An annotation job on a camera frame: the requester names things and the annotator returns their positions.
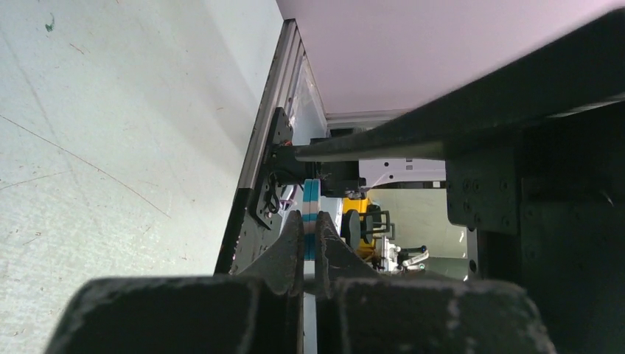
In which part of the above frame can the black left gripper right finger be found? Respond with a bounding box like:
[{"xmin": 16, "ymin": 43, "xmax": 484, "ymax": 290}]
[{"xmin": 315, "ymin": 212, "xmax": 556, "ymax": 353}]

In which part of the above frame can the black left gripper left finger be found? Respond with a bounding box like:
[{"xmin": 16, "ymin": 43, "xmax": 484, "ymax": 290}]
[{"xmin": 46, "ymin": 211, "xmax": 304, "ymax": 353}]

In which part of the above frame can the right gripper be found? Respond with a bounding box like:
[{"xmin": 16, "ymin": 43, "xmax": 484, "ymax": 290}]
[{"xmin": 296, "ymin": 8, "xmax": 624, "ymax": 353}]

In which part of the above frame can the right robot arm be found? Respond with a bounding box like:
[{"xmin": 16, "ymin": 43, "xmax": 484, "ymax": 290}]
[{"xmin": 298, "ymin": 7, "xmax": 624, "ymax": 353}]

